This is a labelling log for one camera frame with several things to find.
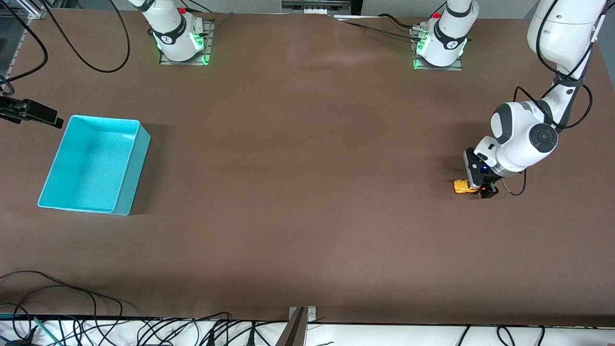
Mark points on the yellow beetle toy car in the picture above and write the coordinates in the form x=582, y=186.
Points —
x=462, y=186

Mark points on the cyan plastic bin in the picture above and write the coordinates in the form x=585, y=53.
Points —
x=86, y=168

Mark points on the teal stick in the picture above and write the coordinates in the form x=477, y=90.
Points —
x=45, y=329

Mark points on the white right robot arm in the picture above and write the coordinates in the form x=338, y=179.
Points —
x=170, y=29

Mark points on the small metal bracket plate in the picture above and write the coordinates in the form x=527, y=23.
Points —
x=311, y=315

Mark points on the grey power strip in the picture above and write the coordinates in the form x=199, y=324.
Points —
x=317, y=6

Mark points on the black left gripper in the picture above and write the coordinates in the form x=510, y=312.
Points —
x=490, y=189

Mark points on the aluminium frame profile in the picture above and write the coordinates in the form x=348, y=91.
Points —
x=17, y=43
x=600, y=31

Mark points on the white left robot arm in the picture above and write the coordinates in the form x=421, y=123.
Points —
x=519, y=129

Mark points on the grey metal pole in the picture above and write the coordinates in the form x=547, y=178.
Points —
x=294, y=331

